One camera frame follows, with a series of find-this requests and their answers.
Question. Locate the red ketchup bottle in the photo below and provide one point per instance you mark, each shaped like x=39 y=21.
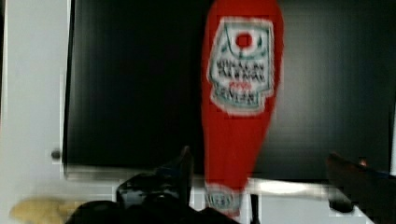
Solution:
x=241 y=68

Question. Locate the peeled banana toy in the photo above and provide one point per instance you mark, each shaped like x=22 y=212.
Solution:
x=42 y=210

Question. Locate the black toaster oven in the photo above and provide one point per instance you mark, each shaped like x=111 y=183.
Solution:
x=134 y=92

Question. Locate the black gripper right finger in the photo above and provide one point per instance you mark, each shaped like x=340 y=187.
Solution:
x=373 y=192

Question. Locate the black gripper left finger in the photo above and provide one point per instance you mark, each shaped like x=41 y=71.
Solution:
x=161 y=197

